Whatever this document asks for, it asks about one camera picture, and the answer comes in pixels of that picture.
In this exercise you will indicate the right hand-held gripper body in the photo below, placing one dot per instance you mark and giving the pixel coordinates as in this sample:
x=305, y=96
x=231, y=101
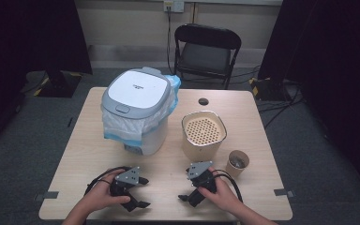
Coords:
x=200, y=170

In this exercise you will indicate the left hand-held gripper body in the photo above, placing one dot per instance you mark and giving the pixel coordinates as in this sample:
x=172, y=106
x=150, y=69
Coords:
x=129, y=176

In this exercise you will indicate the brown paper cup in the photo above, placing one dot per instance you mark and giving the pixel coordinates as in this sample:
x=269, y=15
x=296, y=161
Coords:
x=233, y=171

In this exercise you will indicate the white trash can grey lid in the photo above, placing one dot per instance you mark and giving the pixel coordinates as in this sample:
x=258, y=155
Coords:
x=137, y=89

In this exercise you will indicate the person's right hand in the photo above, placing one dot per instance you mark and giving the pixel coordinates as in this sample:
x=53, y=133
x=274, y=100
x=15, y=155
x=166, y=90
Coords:
x=225, y=195

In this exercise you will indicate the person's left hand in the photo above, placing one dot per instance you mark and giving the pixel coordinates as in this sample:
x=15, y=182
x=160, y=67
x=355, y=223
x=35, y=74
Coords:
x=101, y=195

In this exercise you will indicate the beige container with perforated insert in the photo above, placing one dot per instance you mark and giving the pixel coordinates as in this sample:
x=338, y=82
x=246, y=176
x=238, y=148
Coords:
x=200, y=150

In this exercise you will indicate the dark crumpled scraps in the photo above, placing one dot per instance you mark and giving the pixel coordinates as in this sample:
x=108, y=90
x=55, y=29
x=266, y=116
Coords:
x=238, y=162

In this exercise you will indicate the white and blue trash bag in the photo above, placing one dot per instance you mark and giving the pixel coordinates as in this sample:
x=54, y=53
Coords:
x=122, y=128

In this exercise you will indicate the grey tape strip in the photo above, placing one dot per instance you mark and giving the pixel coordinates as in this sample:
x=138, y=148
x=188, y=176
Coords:
x=283, y=192
x=47, y=195

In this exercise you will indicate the black folding chair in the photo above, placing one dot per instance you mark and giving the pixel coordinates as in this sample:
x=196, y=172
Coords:
x=204, y=56

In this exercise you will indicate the black curtain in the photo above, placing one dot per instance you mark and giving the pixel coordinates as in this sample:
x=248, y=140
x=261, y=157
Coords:
x=28, y=37
x=334, y=62

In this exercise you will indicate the white wall outlet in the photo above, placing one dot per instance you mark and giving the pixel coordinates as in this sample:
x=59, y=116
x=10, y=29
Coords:
x=173, y=5

